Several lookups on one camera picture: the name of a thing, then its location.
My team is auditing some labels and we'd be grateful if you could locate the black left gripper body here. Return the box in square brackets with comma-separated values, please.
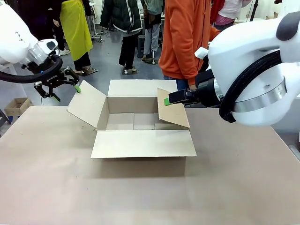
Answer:
[41, 69, 68, 87]

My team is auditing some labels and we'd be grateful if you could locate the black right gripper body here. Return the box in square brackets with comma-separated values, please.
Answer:
[187, 69, 222, 107]

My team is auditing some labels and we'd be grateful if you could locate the large brown cardboard box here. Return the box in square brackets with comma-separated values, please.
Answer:
[67, 79, 197, 160]

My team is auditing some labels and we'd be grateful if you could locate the person's right forearm orange sleeve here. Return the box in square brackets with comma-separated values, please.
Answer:
[180, 52, 198, 86]

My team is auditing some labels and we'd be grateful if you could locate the small open cardboard box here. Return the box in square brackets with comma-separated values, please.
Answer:
[4, 97, 34, 117]

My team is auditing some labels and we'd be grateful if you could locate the figure with yellow apron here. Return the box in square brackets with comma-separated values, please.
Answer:
[59, 0, 94, 74]

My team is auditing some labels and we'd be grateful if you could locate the person in orange hoodie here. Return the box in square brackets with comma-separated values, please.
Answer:
[158, 0, 222, 91]

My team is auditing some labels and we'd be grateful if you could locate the figure in black clothes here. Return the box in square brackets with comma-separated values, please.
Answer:
[21, 0, 70, 57]

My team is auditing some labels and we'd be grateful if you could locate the black plastic crate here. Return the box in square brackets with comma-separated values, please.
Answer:
[137, 35, 146, 59]

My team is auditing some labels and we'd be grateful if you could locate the figure in grey clothes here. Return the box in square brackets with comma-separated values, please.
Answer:
[142, 0, 165, 62]

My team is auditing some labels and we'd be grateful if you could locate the figure in dark green jacket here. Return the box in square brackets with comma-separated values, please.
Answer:
[100, 0, 144, 73]

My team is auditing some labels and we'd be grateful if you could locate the figure in pink red clothes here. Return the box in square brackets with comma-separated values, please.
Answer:
[210, 0, 250, 27]

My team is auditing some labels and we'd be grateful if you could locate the white table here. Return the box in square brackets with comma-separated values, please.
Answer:
[233, 17, 284, 25]

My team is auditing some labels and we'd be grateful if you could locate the black tripod pole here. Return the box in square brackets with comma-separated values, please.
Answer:
[248, 0, 259, 22]

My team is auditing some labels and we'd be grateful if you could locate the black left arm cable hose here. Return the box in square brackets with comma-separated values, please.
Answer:
[0, 54, 63, 84]

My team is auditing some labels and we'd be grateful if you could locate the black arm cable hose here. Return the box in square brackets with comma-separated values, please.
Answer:
[219, 50, 285, 124]
[0, 54, 63, 84]

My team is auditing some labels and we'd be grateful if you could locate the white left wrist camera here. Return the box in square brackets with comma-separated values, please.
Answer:
[38, 39, 59, 55]

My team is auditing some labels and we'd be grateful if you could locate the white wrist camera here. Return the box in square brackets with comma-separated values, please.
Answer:
[194, 46, 210, 60]
[38, 39, 59, 55]

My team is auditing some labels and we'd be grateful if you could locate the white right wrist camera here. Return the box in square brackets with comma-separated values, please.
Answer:
[194, 46, 210, 60]

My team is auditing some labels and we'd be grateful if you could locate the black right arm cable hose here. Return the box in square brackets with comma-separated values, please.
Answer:
[219, 50, 285, 124]

